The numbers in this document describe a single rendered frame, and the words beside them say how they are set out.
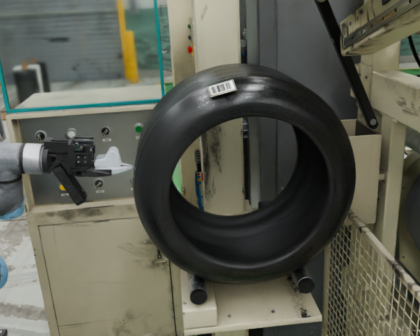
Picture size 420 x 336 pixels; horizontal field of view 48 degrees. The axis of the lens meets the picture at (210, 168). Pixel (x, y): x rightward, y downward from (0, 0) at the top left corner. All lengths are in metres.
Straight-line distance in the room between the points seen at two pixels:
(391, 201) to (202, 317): 0.73
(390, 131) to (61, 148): 0.96
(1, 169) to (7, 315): 1.84
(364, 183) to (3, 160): 1.03
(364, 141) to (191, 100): 0.63
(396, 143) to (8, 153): 1.10
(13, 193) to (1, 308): 1.86
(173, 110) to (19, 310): 2.11
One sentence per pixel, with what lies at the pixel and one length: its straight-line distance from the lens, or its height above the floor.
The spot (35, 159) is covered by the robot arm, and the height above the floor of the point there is 1.28.
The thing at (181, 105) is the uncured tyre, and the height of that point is 1.39.
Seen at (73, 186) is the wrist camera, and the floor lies 1.19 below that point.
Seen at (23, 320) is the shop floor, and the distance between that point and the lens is 2.92.
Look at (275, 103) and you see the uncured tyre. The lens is 1.08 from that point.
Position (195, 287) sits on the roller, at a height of 0.92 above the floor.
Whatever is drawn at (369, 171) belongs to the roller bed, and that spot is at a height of 1.08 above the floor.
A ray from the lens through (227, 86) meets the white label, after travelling 1.07.
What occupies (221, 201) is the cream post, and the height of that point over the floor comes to 1.00.
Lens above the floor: 1.62
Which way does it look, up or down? 20 degrees down
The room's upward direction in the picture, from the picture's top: 3 degrees counter-clockwise
